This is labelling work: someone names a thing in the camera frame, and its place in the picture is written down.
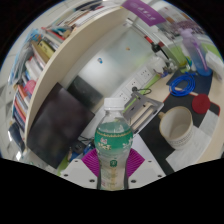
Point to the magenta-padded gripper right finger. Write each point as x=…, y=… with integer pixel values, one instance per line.
x=150, y=171

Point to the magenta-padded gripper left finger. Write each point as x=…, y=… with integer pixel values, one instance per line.
x=75, y=171

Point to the green-labelled clear drink bottle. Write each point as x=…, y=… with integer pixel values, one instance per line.
x=114, y=146

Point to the purple translucent water bottle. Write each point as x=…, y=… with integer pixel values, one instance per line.
x=196, y=55

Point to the small blue box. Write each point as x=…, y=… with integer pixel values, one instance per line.
x=78, y=151

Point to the black computer monitor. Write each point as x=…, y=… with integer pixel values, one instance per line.
x=58, y=128

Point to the cream ceramic mug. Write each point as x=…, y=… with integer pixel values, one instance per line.
x=176, y=128

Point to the white sheet on mat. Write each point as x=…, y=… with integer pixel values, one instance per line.
x=196, y=146

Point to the grey metal laptop stand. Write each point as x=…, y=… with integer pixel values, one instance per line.
x=141, y=110

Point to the flat round red coaster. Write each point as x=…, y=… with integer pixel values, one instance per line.
x=201, y=104

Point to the cream shelf unit with books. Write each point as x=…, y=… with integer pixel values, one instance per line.
x=63, y=56

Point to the dark wine bottle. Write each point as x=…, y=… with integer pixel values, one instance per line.
x=159, y=50

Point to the group photo poster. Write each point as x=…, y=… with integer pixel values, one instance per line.
x=181, y=21

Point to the purple hanging flag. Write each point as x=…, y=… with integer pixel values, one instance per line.
x=143, y=11

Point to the white wall socket row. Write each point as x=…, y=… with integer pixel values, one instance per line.
x=135, y=83

